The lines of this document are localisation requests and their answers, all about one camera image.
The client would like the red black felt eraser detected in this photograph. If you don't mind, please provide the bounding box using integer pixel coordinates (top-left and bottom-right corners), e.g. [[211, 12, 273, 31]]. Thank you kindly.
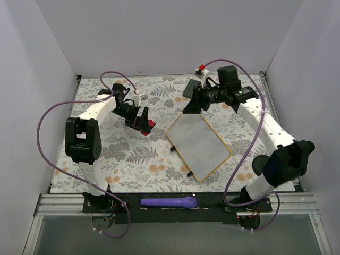
[[140, 120, 156, 136]]

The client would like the yellow framed small whiteboard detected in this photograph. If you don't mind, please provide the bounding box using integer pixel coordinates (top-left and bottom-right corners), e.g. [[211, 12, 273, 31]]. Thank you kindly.
[[166, 114, 232, 182]]

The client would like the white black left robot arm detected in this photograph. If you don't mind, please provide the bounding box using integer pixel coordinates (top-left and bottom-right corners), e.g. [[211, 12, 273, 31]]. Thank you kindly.
[[65, 83, 156, 213]]

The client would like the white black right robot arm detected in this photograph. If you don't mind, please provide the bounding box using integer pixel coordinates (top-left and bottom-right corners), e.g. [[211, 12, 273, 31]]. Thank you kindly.
[[183, 65, 315, 211]]

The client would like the dark grey studded baseplate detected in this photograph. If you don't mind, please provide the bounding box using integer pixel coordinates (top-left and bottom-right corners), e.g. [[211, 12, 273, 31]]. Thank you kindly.
[[182, 79, 201, 99]]

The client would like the floral patterned table mat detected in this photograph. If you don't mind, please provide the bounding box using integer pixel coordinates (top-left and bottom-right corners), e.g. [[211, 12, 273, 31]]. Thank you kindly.
[[49, 74, 297, 194]]

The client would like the black round stand base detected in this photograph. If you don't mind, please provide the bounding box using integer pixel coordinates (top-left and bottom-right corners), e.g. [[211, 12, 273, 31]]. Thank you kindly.
[[252, 155, 269, 176]]

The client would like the purple marker pen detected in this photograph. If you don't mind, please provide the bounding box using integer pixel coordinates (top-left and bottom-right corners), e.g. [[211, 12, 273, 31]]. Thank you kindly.
[[140, 197, 197, 209]]

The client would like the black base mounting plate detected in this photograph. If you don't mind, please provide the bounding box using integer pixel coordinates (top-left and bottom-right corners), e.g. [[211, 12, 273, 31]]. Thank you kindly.
[[82, 192, 273, 224]]

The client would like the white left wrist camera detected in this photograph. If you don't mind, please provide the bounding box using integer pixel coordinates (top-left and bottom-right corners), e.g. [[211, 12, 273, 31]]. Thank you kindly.
[[133, 89, 148, 107]]

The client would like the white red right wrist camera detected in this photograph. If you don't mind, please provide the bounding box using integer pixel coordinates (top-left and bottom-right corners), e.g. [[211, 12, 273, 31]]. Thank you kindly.
[[193, 65, 209, 88]]

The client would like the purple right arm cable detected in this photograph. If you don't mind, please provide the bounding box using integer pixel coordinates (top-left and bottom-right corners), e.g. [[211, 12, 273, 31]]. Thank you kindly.
[[204, 58, 281, 231]]

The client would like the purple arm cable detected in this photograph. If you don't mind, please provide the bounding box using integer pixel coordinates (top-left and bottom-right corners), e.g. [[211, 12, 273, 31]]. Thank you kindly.
[[36, 70, 140, 239], [204, 58, 281, 231]]

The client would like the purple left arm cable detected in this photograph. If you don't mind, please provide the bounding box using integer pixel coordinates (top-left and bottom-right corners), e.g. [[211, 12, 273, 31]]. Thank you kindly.
[[36, 70, 140, 239]]

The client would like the aluminium frame rail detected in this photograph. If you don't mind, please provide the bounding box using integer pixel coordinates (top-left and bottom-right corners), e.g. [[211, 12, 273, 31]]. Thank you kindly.
[[34, 194, 91, 216]]

